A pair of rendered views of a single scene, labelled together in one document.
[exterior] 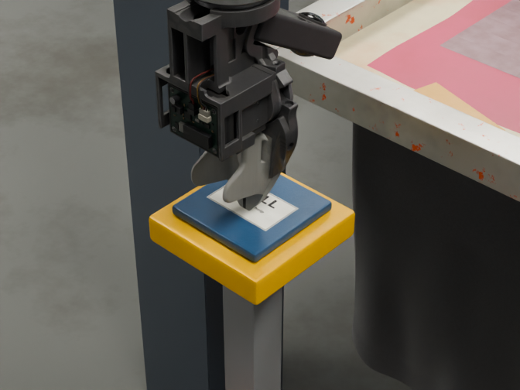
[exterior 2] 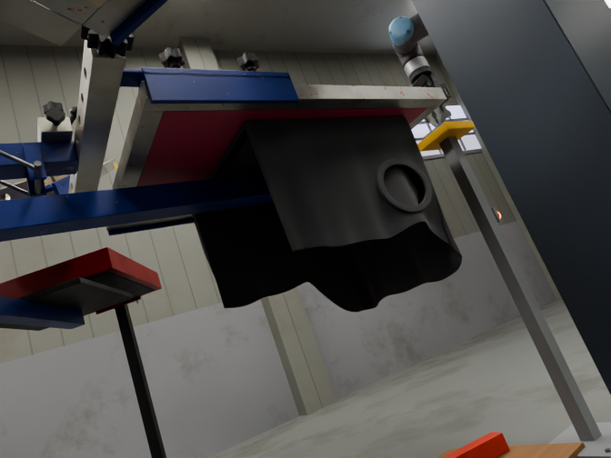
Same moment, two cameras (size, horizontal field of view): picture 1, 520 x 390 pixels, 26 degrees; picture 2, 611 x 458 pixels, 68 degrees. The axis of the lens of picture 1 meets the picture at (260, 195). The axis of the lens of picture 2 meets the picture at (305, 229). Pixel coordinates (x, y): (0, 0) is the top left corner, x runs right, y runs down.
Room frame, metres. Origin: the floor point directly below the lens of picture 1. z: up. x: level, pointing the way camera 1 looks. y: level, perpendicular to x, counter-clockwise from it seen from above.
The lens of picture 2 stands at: (2.22, -0.20, 0.47)
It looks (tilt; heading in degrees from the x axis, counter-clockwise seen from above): 14 degrees up; 193
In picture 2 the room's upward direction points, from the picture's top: 20 degrees counter-clockwise
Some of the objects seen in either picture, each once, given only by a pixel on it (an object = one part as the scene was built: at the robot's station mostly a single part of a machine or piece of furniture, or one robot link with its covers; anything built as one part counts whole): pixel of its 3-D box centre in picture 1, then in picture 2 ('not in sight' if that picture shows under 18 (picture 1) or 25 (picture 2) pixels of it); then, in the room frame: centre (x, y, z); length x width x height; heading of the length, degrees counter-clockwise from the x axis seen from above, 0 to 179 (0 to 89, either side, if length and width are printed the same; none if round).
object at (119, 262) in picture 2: not in sight; (88, 287); (0.53, -1.60, 1.06); 0.61 x 0.46 x 0.12; 17
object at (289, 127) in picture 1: (268, 127); not in sight; (0.76, -0.01, 1.05); 0.05 x 0.02 x 0.09; 47
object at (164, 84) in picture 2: not in sight; (223, 93); (1.48, -0.42, 0.98); 0.30 x 0.05 x 0.07; 137
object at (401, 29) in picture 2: not in sight; (407, 33); (0.86, 0.03, 1.27); 0.11 x 0.11 x 0.08; 84
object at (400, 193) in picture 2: not in sight; (352, 193); (1.19, -0.29, 0.77); 0.46 x 0.09 x 0.36; 137
